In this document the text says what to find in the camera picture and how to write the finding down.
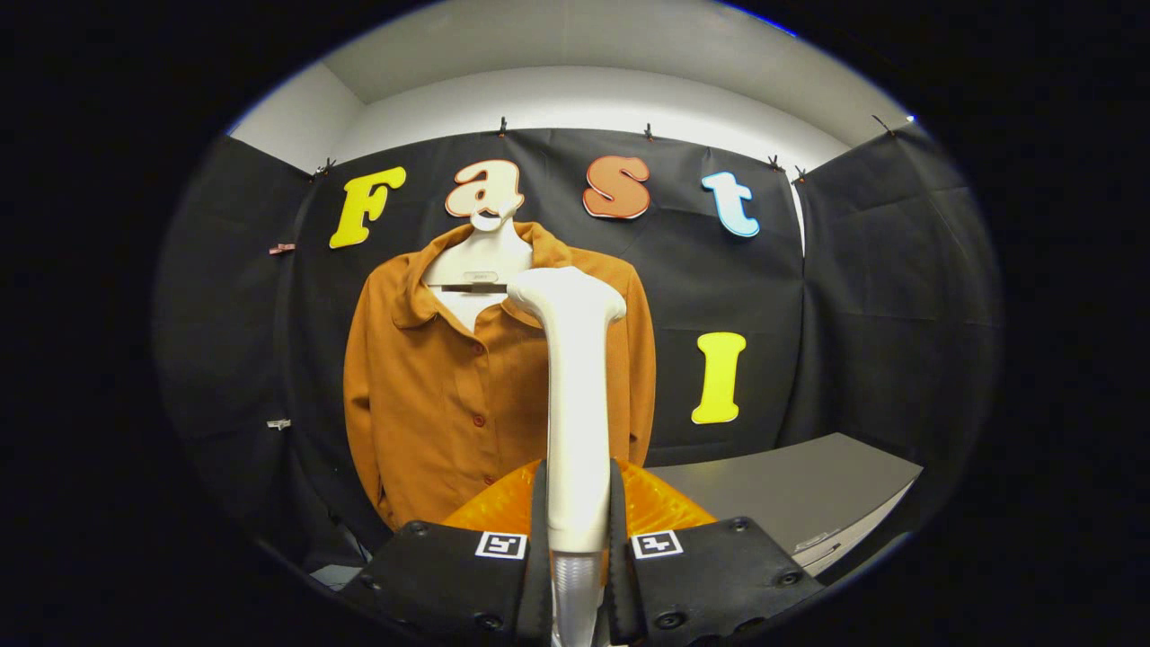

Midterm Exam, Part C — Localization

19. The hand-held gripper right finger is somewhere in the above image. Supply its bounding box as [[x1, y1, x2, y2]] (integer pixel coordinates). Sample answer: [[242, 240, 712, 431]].
[[606, 458, 824, 647]]

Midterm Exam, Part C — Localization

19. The row of black clips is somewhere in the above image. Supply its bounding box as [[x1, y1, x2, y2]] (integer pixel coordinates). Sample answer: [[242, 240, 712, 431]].
[[312, 114, 897, 183]]

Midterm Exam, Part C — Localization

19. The orange button shirt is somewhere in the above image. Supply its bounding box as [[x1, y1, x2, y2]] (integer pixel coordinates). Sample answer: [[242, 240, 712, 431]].
[[343, 222, 657, 533]]

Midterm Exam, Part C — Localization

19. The black backdrop cloth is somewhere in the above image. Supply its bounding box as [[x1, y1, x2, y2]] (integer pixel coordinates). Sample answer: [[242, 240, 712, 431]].
[[153, 121, 1003, 576]]

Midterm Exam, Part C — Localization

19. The white garment steamer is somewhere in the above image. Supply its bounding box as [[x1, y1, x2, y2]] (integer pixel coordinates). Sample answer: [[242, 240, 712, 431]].
[[506, 266, 627, 647]]

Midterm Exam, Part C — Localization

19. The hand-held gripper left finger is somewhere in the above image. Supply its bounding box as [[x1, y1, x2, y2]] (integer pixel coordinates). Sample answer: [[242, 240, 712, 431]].
[[337, 458, 553, 647]]

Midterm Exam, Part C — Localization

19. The white mannequin torso stand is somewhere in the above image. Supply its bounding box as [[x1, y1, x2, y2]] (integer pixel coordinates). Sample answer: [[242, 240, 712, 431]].
[[422, 202, 535, 333]]

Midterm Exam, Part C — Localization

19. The grey cabinet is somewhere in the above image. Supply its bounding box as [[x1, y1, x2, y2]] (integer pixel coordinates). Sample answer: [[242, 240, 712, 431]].
[[647, 433, 924, 577]]

